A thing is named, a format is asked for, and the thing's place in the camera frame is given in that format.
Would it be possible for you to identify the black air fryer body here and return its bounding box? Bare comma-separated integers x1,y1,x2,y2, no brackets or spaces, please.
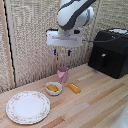
87,28,128,80

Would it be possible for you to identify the yellow food block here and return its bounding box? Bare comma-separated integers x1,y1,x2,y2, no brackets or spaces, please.
67,82,82,95

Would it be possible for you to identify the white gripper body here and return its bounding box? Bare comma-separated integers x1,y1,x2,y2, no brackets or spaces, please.
45,28,84,48

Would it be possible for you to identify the yellow food in bowl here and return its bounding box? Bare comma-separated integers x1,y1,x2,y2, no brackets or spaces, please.
47,84,61,93

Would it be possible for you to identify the wide woven screen panel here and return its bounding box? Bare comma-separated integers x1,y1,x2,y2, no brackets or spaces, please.
3,0,62,88

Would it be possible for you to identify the narrow woven screen panel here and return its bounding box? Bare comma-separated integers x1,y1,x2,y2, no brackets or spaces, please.
58,0,101,73

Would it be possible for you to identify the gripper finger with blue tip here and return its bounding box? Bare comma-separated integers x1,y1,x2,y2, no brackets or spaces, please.
53,48,58,57
67,49,73,57

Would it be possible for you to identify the pink cup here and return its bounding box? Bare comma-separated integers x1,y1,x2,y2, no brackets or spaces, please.
57,66,69,84

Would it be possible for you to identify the white floral rim plate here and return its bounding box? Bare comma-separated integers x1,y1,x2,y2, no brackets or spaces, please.
5,90,52,126

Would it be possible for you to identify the white rounded object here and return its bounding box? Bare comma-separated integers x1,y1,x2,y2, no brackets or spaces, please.
112,108,128,128

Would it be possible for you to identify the small white bowl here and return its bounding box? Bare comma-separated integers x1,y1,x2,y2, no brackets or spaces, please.
45,81,64,97

